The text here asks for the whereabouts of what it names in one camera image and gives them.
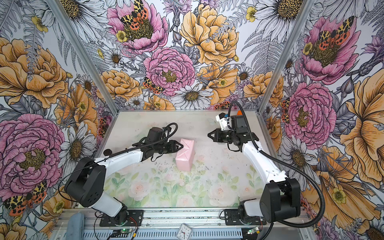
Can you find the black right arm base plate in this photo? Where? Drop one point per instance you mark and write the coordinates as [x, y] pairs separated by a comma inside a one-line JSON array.
[[233, 217]]

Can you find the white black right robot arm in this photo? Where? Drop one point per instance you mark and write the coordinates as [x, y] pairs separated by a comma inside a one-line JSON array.
[[280, 198]]

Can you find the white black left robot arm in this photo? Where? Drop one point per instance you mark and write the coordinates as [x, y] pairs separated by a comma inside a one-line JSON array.
[[86, 183]]

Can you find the small jar with dark lid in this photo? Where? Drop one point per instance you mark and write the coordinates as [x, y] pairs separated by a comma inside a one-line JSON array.
[[107, 152]]

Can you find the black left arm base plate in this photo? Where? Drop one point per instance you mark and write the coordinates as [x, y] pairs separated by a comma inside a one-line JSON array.
[[128, 218]]

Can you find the small white clock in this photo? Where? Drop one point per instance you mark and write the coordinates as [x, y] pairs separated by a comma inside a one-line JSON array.
[[184, 232]]

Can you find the aluminium frame rail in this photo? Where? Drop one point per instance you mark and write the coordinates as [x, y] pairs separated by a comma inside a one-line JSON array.
[[164, 223]]

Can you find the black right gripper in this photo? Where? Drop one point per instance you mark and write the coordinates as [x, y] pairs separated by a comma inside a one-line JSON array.
[[217, 132]]

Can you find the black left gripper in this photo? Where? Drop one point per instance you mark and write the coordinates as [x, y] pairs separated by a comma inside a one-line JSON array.
[[173, 147]]

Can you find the purple and pink wrapping paper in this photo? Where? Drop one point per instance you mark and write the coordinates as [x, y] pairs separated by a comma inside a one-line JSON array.
[[185, 156]]

